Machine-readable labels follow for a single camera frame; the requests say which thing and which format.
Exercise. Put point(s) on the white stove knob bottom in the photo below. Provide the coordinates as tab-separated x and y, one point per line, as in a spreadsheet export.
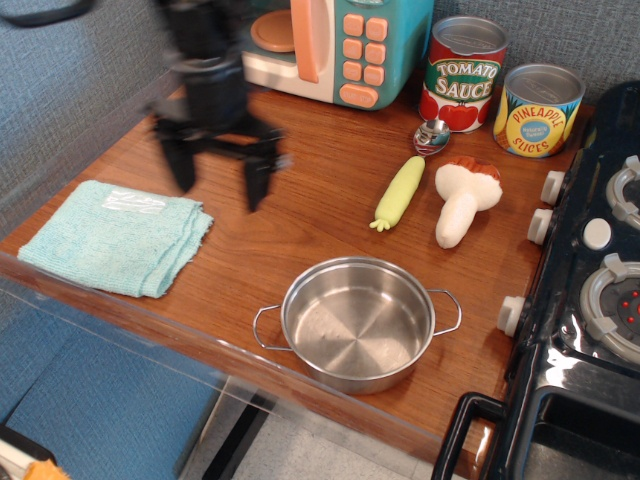
509	314

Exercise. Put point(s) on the clear acrylic barrier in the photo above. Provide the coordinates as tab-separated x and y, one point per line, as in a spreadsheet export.
114	391

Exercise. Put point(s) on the teal toy microwave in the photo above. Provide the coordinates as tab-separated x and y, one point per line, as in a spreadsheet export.
357	54

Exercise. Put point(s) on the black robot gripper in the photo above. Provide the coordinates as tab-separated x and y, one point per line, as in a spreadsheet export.
214	113

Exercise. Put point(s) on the white brown plush mushroom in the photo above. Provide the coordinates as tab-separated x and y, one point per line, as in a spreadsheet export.
467	185

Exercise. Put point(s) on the white stove knob middle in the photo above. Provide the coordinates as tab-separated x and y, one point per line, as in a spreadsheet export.
539	225

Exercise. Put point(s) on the stainless steel pot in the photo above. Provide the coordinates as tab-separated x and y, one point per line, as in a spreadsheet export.
359	325

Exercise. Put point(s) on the light blue folded towel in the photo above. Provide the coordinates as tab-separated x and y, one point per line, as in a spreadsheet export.
119	240

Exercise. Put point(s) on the white stove knob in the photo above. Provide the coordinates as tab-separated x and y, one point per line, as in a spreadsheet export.
509	314
539	225
552	187

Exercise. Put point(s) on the black toy stove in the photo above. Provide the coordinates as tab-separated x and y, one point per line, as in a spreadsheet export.
571	410

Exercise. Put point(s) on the orange microwave turntable plate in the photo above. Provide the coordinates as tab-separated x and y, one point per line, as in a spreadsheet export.
273	32

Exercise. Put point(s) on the tomato sauce can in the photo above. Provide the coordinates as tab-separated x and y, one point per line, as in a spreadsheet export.
464	61

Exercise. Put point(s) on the white stove knob top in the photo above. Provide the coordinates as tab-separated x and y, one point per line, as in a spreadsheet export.
552	187

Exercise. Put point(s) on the orange fuzzy object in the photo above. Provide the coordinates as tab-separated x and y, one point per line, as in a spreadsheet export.
45	470

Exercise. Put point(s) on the spoon with green handle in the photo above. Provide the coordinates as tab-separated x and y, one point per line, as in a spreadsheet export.
430	138

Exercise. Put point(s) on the pineapple slices can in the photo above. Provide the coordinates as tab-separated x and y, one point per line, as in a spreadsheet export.
538	107

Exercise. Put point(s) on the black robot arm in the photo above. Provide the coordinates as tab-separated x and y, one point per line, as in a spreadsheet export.
202	30

